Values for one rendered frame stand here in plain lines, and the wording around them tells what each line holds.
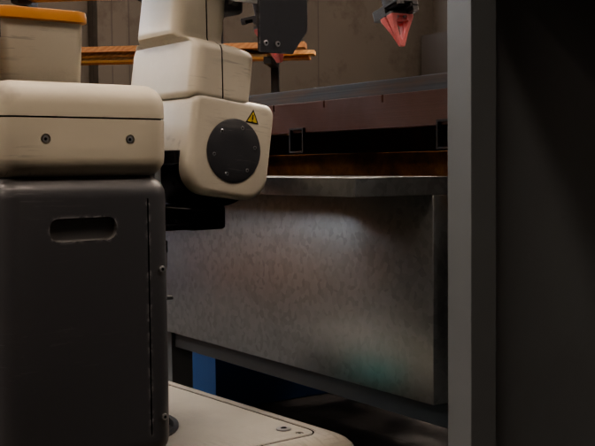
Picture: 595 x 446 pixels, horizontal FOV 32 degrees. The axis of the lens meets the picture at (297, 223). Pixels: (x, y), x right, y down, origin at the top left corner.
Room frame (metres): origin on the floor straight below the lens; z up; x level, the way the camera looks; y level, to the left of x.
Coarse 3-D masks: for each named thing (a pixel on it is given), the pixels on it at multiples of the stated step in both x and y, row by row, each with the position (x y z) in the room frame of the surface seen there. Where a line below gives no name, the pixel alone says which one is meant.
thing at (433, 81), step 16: (384, 80) 1.93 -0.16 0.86; (400, 80) 1.89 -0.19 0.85; (416, 80) 1.85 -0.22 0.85; (432, 80) 1.82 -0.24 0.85; (256, 96) 2.30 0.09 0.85; (272, 96) 2.25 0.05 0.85; (288, 96) 2.20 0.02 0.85; (304, 96) 2.15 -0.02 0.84; (320, 96) 2.10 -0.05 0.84; (336, 96) 2.05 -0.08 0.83; (352, 96) 2.01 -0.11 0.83
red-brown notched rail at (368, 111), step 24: (360, 96) 1.92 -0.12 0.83; (384, 96) 1.86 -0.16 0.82; (408, 96) 1.81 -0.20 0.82; (432, 96) 1.75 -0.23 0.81; (288, 120) 2.12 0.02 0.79; (312, 120) 2.05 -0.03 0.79; (336, 120) 1.98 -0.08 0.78; (360, 120) 1.92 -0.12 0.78; (384, 120) 1.86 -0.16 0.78; (408, 120) 1.81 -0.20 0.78; (432, 120) 1.75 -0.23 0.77
